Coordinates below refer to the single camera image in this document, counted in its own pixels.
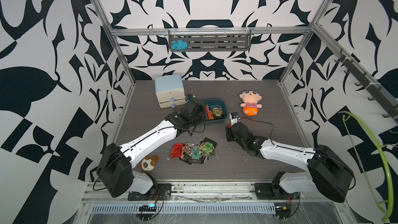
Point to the green pattern tea bag pile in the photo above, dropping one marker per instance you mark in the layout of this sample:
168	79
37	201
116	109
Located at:
198	153

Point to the red foil tea bag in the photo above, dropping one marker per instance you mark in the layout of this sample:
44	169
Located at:
177	150

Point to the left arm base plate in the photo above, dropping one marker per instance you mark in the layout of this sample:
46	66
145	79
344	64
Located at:
155	192

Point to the blue crumpled item on shelf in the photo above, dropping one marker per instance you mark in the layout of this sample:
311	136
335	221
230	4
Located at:
178	45

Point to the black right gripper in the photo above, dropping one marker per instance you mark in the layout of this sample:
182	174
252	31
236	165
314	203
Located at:
227	129

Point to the black wall hook rail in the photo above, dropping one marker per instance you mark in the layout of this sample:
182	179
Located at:
366	81

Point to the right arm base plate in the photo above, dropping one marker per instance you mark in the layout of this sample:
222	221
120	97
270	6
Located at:
273	191

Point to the grey perforated wall shelf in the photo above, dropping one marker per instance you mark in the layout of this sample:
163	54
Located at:
207	41

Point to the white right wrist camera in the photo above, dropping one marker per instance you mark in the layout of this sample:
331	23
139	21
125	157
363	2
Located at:
234	118

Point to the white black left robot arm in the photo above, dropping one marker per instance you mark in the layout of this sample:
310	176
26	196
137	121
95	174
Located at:
116	167

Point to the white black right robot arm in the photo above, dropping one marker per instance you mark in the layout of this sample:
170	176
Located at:
322	169

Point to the plush doll orange pants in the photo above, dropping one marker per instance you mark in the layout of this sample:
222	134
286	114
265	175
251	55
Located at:
250	102

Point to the red square tea bag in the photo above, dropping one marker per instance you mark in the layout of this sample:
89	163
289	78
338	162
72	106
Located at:
209	113

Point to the small brown white plush dog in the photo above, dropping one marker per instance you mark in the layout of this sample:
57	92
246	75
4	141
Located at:
148	163

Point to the teal plastic storage box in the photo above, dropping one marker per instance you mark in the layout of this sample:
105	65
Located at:
215	103

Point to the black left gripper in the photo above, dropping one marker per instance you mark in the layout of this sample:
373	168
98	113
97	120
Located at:
202	116

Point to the small blue cream drawer cabinet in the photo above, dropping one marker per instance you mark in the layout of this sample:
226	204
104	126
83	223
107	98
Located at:
169	91

